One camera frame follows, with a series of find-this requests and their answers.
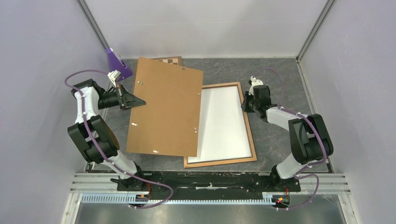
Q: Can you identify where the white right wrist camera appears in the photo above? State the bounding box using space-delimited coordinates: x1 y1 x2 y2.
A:
248 76 264 96

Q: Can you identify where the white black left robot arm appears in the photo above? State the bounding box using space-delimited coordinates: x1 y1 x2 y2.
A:
68 79 147 190

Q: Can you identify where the red sunset photo print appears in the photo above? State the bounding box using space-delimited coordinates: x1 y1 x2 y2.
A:
184 83 256 168

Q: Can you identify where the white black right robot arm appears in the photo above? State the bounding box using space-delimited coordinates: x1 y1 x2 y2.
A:
241 84 334 190

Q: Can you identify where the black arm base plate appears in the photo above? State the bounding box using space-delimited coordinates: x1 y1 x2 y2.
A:
139 171 301 193

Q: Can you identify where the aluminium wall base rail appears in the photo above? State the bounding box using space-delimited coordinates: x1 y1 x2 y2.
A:
81 79 118 164

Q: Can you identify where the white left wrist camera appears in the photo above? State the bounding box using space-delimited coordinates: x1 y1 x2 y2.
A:
107 70 121 88

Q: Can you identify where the wooden picture frame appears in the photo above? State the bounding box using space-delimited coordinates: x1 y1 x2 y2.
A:
183 82 258 169

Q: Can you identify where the slotted cable duct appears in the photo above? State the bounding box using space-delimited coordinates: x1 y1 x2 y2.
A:
81 193 291 205

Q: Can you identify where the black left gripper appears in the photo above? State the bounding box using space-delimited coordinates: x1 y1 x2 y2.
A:
97 84 145 111

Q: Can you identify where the purple wedge stand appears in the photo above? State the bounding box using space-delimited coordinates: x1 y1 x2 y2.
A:
106 48 133 82

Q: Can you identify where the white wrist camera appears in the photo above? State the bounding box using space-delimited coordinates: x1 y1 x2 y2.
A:
107 70 121 88
248 76 264 96

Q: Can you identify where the wooden chessboard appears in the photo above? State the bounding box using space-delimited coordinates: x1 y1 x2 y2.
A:
153 56 183 66

